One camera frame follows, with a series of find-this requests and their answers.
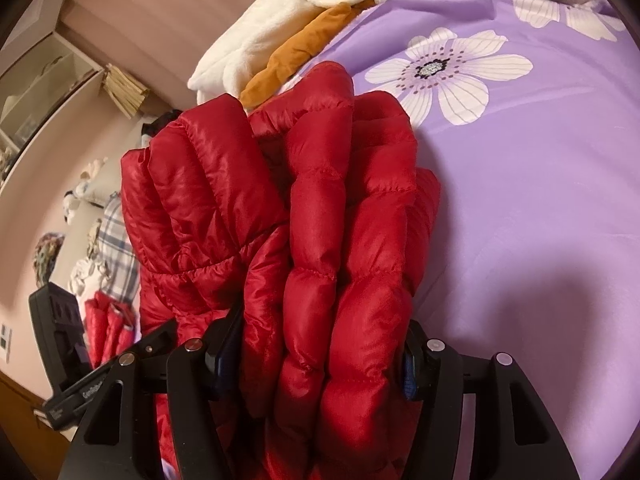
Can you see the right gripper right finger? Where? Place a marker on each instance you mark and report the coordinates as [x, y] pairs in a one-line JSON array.
[[514, 435]]

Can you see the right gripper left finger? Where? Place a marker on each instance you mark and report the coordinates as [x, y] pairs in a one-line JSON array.
[[117, 438]]

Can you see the red quilted down jacket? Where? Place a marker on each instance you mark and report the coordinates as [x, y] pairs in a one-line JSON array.
[[313, 213]]

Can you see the black garment by pillow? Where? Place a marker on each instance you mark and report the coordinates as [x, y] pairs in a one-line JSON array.
[[159, 123]]

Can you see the beige tassel bundle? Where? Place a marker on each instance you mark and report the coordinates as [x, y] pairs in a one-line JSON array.
[[127, 93]]

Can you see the orange folded garment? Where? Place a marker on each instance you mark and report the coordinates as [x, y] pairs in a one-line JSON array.
[[298, 50]]

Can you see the purple floral bed sheet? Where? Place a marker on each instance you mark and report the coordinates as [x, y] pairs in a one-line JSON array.
[[528, 113]]

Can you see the white fleece garment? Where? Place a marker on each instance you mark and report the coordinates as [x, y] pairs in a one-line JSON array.
[[245, 47]]

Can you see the beige curtain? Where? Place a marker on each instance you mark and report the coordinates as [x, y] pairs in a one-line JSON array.
[[157, 41]]

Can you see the black tracking camera left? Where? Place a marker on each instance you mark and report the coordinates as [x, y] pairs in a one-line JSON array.
[[60, 336]]

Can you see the white wall shelf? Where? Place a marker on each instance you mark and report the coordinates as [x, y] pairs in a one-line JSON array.
[[41, 93]]

